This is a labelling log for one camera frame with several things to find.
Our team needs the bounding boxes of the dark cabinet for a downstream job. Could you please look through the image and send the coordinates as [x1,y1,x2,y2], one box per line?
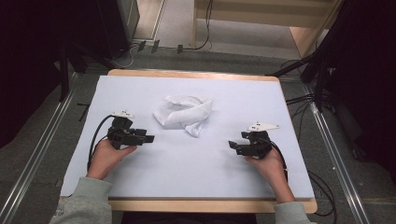
[96,0,141,60]

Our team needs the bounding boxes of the black curtain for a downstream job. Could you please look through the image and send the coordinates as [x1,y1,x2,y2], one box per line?
[314,0,396,185]
[0,0,105,149]

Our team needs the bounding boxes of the metal floor rail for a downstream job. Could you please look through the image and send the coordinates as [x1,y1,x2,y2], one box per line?
[0,73,78,224]
[303,83,372,224]

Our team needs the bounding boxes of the white table mat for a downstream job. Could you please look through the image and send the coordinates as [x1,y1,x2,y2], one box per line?
[60,75,315,200]

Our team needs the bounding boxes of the looped black floor cable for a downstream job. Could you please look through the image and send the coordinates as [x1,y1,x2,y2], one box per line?
[307,170,338,217]

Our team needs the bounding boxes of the light wooden furniture frame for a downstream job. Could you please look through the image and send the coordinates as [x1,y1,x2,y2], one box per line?
[192,0,344,59]

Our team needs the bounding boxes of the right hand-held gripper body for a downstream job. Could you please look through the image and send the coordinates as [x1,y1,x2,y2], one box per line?
[241,121,280,161]

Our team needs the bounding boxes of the person's left hand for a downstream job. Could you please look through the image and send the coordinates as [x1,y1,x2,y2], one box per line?
[87,138,138,181]

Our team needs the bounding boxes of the black cable bundle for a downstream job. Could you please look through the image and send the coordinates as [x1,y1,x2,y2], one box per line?
[285,92,318,142]

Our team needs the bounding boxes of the right hand-held gripper black cable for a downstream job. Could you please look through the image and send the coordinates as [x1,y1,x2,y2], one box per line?
[269,139,290,183]

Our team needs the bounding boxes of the person's right hand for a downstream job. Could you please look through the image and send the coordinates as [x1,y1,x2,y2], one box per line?
[243,148,290,189]

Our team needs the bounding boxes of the left hand-held gripper black cable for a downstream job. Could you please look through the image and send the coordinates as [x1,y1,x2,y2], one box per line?
[87,115,115,172]

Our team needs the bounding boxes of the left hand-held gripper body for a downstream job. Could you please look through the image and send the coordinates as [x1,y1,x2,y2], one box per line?
[106,110,138,149]

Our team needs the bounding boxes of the white floor cable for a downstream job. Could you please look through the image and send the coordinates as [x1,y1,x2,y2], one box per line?
[116,43,140,69]

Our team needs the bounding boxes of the black metal stand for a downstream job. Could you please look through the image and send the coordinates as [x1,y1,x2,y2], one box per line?
[58,43,71,103]
[265,46,332,113]

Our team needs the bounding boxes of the hand-held gripper black cable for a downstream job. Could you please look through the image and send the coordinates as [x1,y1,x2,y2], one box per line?
[269,139,290,183]
[87,115,115,172]

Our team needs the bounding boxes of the white mesh laundry bag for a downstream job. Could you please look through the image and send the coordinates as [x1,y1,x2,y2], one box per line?
[152,94,214,138]

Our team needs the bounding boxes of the thin black hanging cable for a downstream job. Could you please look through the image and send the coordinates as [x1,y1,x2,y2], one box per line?
[183,0,215,51]

